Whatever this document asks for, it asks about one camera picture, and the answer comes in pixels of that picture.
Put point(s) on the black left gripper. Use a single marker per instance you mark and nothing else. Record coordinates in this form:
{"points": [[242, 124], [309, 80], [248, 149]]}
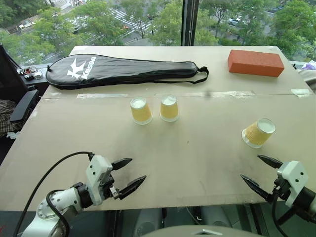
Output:
{"points": [[108, 188]]}

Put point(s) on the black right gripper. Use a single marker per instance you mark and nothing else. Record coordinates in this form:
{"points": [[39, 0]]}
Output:
{"points": [[281, 188]]}

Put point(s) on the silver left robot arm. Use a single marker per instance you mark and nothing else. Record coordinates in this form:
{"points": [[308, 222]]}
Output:
{"points": [[60, 197]]}

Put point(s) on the yellow ribbed paper cup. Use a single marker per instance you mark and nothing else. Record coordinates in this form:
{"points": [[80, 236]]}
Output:
{"points": [[169, 108], [258, 134], [141, 111]]}

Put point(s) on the grey rounded shape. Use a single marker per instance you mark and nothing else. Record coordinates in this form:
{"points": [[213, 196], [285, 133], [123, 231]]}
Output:
{"points": [[146, 223], [217, 217]]}

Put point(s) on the clear tape strip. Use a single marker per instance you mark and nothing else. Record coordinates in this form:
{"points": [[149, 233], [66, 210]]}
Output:
{"points": [[301, 92], [102, 95], [229, 93]]}

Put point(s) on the grey rounded robot torso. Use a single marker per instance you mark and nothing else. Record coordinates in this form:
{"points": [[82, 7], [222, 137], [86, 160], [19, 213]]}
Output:
{"points": [[197, 232]]}

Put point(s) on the black Kason racket bag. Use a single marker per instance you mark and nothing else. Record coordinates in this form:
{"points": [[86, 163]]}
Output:
{"points": [[111, 71]]}

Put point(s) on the purple and white bag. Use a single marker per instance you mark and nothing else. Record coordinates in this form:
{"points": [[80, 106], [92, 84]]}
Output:
{"points": [[309, 74]]}

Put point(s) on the orange brick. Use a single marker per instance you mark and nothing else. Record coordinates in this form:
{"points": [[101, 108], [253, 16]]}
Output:
{"points": [[254, 64]]}

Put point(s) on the black chair armrest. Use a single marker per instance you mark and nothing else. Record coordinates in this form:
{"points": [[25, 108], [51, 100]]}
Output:
{"points": [[24, 106]]}

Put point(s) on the dark plaid cloth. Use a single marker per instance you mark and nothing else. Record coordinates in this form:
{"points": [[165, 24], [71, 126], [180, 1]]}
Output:
{"points": [[7, 116]]}

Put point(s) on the black chair backrest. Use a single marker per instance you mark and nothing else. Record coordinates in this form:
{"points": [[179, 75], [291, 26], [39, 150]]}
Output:
{"points": [[11, 74]]}

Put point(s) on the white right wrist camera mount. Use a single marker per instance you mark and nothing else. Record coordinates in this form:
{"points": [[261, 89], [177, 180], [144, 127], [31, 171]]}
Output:
{"points": [[293, 175]]}

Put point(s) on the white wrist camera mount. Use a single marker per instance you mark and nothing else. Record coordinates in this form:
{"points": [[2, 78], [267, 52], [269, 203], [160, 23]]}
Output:
{"points": [[97, 168], [293, 175]]}

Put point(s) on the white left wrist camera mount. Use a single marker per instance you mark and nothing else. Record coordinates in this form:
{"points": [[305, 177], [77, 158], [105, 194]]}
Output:
{"points": [[97, 168]]}

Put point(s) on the dark window frame post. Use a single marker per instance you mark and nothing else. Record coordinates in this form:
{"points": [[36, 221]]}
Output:
{"points": [[190, 22]]}

